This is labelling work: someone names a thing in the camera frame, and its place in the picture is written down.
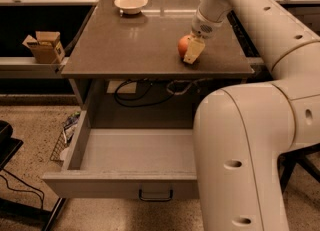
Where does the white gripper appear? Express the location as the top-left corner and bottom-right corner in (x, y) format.
(183, 9), (223, 64)

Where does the red apple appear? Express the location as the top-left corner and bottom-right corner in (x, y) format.
(178, 35), (190, 58)

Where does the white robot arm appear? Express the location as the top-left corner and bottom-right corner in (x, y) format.
(193, 0), (320, 231)

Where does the grey counter cabinet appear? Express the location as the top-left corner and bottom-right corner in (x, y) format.
(61, 0), (256, 129)

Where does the open grey drawer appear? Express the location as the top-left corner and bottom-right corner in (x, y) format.
(43, 111), (198, 199)

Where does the white bowl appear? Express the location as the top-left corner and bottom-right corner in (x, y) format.
(114, 0), (148, 15)

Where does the black office chair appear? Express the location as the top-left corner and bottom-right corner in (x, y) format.
(279, 143), (320, 194)

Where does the open cardboard box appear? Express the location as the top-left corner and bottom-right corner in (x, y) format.
(23, 31), (65, 64)

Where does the grey braided cable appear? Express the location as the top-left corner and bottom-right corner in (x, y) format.
(165, 77), (214, 96)

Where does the black cable under counter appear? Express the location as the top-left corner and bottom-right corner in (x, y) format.
(113, 78), (178, 108)

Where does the wire basket with trash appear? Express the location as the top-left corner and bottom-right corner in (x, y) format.
(50, 111), (80, 166)

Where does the black drawer handle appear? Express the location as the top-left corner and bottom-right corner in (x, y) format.
(138, 189), (174, 202)

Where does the black stand with cable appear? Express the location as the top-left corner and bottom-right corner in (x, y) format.
(0, 120), (68, 231)

